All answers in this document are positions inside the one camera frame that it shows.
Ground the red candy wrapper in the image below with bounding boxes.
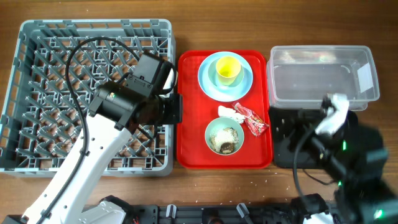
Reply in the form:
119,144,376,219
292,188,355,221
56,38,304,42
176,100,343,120
232,102,269,137

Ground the green bowl with food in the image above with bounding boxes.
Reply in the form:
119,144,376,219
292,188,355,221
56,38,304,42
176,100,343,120
205,117,244,156

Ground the yellow plastic cup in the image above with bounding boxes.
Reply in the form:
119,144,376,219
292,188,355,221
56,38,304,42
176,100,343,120
216,56,241,86

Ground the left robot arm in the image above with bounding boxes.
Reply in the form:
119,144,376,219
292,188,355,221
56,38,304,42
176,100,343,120
3,78,182,223

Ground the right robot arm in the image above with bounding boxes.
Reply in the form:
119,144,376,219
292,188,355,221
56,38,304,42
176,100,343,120
293,110,397,223

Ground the black waste tray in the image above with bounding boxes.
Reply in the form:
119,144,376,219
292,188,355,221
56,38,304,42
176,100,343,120
269,107,358,169

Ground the grey dishwasher rack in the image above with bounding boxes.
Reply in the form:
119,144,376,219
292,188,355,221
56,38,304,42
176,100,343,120
1,19,176,177

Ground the red plastic tray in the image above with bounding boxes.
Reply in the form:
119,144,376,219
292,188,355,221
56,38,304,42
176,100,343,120
177,50,274,169

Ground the clear plastic bin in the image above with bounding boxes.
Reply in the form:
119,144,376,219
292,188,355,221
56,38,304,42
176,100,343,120
267,45,380,111

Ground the light blue plate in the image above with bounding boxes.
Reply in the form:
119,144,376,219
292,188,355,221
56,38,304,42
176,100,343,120
198,52,253,102

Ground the light blue bowl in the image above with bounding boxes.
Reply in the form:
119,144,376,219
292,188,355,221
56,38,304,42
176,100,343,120
208,59,244,90

